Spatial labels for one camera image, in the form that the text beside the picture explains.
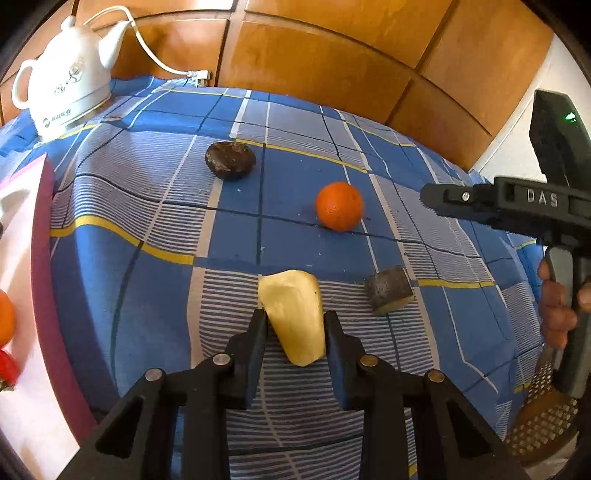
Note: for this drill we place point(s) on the pale yellow fruit slice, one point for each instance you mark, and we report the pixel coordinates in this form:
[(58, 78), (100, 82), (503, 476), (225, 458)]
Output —
[(293, 303)]

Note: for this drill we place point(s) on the dark brown round fruit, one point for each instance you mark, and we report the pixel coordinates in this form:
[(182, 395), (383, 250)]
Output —
[(230, 160)]

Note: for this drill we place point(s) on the white ceramic electric kettle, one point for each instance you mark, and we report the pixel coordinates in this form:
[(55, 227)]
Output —
[(69, 79)]

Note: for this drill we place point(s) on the small red fruit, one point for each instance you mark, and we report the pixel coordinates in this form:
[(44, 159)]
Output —
[(9, 371)]

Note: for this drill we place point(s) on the pink-rimmed white tray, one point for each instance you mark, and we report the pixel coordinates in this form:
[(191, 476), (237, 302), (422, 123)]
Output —
[(44, 417)]

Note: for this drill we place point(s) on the blue plaid tablecloth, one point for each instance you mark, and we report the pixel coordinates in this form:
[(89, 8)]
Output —
[(155, 261)]

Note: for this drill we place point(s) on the person's right hand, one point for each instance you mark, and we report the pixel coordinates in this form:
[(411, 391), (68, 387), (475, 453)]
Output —
[(558, 318)]

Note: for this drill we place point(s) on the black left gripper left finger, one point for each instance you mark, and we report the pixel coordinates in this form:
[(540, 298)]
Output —
[(227, 380)]

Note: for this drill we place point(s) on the orange mandarin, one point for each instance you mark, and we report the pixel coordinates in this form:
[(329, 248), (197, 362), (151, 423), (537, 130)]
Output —
[(7, 319), (339, 207)]

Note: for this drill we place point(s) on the dark-skinned cut fruit chunk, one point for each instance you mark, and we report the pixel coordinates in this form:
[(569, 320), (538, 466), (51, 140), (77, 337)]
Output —
[(389, 290)]

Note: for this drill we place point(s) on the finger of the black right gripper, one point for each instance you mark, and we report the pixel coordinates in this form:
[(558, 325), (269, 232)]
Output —
[(475, 203)]

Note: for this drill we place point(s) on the woven rattan chair seat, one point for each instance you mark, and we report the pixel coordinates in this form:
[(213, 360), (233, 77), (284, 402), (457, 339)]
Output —
[(545, 423)]

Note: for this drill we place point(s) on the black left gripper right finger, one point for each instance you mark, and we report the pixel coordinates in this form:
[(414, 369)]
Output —
[(364, 382)]

